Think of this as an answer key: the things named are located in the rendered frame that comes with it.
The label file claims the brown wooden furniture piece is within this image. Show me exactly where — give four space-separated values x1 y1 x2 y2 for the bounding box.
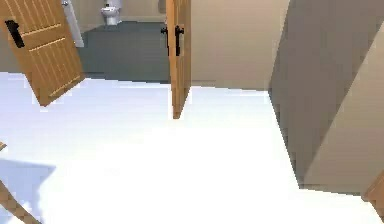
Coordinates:
0 141 43 224

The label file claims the white toilet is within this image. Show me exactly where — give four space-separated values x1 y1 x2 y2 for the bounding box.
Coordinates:
100 0 124 27

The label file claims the plain wooden room door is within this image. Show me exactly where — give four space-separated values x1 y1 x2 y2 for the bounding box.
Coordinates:
165 0 193 120

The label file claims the brown wooden door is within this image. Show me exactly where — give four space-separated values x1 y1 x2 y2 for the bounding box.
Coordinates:
362 169 384 224

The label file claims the panelled wooden room door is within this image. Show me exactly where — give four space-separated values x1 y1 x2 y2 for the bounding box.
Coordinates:
0 0 86 108

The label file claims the black door handle plate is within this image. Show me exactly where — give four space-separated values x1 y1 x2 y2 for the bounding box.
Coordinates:
4 19 26 49

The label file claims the black lever door handle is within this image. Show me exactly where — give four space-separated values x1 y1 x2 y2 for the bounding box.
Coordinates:
174 25 185 57

